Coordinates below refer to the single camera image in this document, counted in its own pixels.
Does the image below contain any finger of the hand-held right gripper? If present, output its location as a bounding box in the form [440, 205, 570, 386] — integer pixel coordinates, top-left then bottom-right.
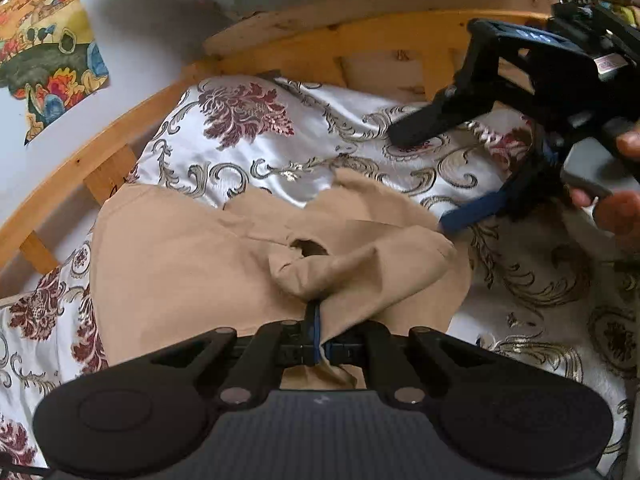
[387, 17, 556, 152]
[439, 157, 568, 237]

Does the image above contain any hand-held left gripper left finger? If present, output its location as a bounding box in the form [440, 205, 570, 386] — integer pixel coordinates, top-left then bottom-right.
[145, 301, 324, 407]

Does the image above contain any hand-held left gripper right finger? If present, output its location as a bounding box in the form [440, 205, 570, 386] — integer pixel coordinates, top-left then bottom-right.
[323, 321, 497, 407]

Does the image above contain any tan hooded zip jacket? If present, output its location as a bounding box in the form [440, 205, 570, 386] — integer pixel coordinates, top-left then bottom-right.
[89, 167, 474, 391]

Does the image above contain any person's right hand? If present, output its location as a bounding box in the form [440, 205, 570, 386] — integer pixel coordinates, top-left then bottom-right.
[570, 129, 640, 252]

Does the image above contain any white floral satin bedspread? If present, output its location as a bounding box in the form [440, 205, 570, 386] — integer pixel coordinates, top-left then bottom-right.
[0, 110, 640, 480]

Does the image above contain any white floral satin pillow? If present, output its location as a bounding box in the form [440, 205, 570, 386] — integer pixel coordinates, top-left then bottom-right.
[132, 74, 506, 213]

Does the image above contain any wooden bed frame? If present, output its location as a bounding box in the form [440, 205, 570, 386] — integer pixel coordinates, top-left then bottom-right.
[0, 0, 562, 297]

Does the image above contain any colourful landscape wall poster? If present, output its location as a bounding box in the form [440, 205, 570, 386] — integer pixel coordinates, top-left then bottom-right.
[0, 0, 111, 147]

